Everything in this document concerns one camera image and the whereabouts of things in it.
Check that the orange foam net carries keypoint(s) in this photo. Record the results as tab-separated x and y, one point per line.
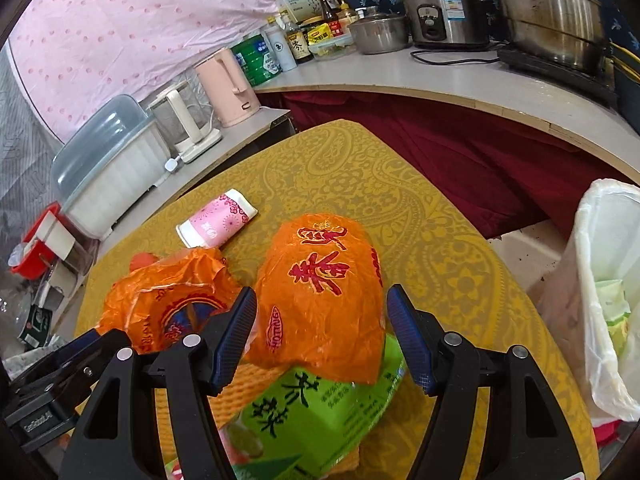
240	394

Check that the small steel pot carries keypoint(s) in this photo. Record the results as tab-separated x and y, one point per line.
380	33

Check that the pink paper cup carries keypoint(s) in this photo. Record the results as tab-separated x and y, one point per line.
219	220

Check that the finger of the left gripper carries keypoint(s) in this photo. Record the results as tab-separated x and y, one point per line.
40	404

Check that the white bottle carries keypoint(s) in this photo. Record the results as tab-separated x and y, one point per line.
277	40

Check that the white lidded container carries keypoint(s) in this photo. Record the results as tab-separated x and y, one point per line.
55	236

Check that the large steel steamer pot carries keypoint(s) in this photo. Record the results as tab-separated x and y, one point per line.
568	32

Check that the soy sauce bottle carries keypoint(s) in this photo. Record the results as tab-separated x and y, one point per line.
296	40

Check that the orange snack wrapper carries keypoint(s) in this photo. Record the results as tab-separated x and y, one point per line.
319	300

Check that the red plastic basket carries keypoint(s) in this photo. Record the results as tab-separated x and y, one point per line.
31	258

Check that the yellow patterned tablecloth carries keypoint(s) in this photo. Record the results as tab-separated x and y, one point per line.
424	243

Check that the pink dotted curtain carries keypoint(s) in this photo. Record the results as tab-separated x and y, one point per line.
75	55

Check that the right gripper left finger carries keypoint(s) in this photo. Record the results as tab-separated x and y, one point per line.
117	434

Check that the black induction cooker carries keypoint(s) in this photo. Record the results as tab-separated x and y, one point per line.
597	85

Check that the blue yellow basin stack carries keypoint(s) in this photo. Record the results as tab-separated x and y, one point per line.
627	84

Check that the white carton box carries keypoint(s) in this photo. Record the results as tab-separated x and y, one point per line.
300	10

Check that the pink electric kettle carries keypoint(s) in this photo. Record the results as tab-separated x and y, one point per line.
227	88

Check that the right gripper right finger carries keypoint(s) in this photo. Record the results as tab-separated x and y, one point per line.
527	435

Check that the steel rice cooker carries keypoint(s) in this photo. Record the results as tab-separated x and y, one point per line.
448	24

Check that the white glass kettle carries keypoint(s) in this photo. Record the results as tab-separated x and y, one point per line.
184	122

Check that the red cabinet curtain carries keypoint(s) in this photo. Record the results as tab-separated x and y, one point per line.
502	175

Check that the white lined trash bin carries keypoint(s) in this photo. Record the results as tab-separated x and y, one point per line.
590	301

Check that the green tin can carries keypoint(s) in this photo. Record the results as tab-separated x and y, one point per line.
256	60

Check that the green tea box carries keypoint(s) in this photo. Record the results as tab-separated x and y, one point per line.
310	419

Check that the red plastic bag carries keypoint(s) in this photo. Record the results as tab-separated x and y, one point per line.
141	260

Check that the white dish rack box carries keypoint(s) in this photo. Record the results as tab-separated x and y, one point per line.
107	165

